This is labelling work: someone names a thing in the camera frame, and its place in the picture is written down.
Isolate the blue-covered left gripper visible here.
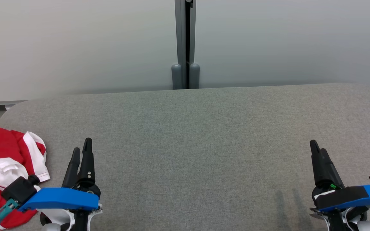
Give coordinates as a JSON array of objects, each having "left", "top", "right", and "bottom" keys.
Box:
[{"left": 18, "top": 138, "right": 104, "bottom": 231}]

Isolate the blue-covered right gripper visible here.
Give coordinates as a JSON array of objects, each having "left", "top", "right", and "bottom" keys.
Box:
[{"left": 310, "top": 140, "right": 370, "bottom": 231}]

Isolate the grey partition post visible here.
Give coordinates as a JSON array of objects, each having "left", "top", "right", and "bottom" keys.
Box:
[
  {"left": 171, "top": 0, "right": 187, "bottom": 90},
  {"left": 189, "top": 0, "right": 201, "bottom": 89}
]

